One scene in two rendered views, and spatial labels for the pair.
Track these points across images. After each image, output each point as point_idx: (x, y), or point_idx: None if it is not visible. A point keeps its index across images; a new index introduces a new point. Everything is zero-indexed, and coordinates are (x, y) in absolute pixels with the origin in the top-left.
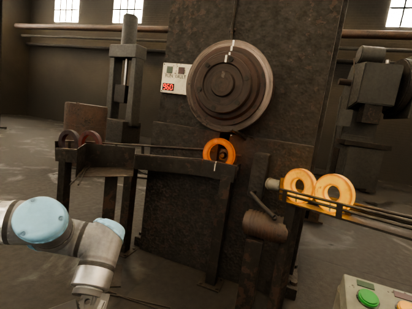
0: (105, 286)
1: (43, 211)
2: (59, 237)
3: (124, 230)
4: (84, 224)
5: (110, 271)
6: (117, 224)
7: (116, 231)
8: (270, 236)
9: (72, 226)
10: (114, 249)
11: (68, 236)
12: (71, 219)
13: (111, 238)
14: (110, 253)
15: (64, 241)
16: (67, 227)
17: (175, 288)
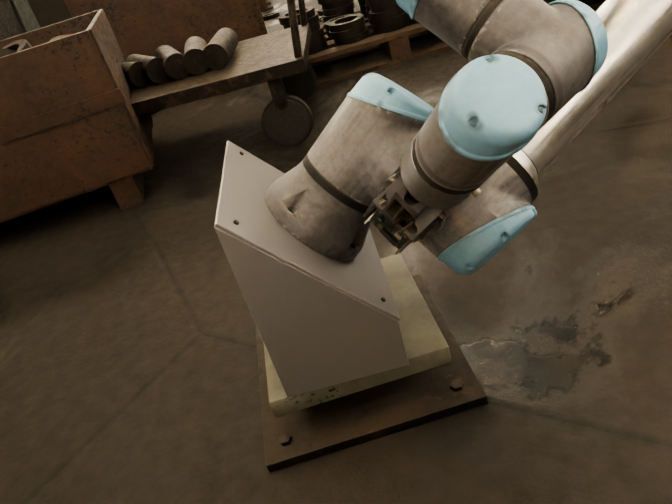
0: (401, 173)
1: None
2: (421, 23)
3: (458, 119)
4: (500, 52)
5: (411, 158)
6: (454, 81)
7: (443, 96)
8: None
9: (475, 33)
10: (426, 129)
11: (461, 48)
12: (487, 19)
13: (438, 102)
14: (423, 129)
15: (465, 56)
16: (428, 13)
17: None
